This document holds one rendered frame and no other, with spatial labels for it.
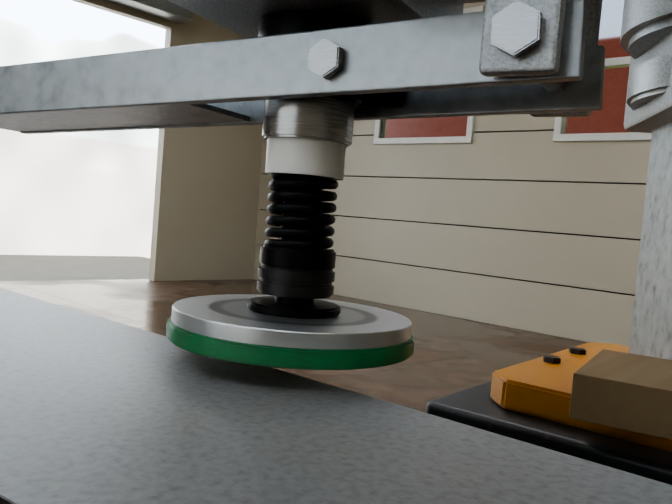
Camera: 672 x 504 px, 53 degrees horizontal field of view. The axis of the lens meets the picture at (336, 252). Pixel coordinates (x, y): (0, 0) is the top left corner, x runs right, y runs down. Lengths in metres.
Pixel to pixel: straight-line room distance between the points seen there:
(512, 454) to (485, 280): 6.75
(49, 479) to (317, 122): 0.34
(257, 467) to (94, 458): 0.08
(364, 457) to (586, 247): 6.36
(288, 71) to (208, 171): 8.42
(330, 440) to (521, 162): 6.69
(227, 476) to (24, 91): 0.51
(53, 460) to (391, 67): 0.34
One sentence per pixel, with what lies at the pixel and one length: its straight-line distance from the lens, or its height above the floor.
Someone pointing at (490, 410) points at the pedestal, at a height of 0.74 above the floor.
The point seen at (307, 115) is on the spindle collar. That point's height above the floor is 1.06.
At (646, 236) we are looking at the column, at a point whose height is 0.99.
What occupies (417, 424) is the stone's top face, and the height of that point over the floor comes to 0.84.
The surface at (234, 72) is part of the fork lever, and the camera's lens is 0.58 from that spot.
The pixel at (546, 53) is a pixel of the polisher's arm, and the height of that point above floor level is 1.09.
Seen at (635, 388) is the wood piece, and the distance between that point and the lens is 0.77.
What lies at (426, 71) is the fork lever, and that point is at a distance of 0.50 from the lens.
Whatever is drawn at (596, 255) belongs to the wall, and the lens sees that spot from 6.68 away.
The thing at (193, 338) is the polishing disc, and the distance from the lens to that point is 0.53.
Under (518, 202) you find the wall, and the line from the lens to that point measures 7.02.
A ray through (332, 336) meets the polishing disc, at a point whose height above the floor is 0.89.
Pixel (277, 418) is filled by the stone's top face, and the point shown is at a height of 0.84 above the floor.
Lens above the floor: 0.98
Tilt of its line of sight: 3 degrees down
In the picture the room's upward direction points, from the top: 5 degrees clockwise
